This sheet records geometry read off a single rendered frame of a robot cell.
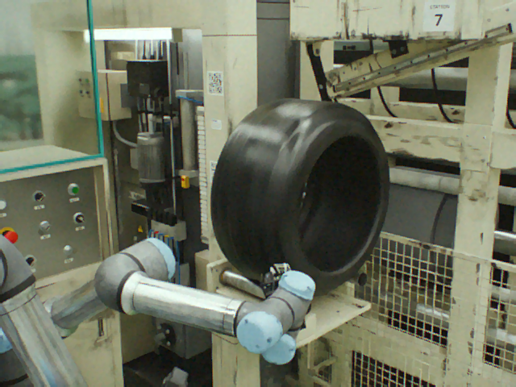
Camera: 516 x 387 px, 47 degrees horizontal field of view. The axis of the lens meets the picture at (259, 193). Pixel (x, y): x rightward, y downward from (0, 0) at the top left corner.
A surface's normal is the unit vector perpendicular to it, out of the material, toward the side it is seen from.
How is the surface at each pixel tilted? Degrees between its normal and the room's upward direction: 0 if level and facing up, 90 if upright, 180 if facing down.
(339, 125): 79
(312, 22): 90
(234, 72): 90
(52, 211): 90
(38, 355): 83
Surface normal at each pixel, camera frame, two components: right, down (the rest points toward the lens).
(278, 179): 0.01, -0.05
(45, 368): 0.30, 0.11
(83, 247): 0.71, 0.18
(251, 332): -0.45, 0.23
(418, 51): -0.70, 0.18
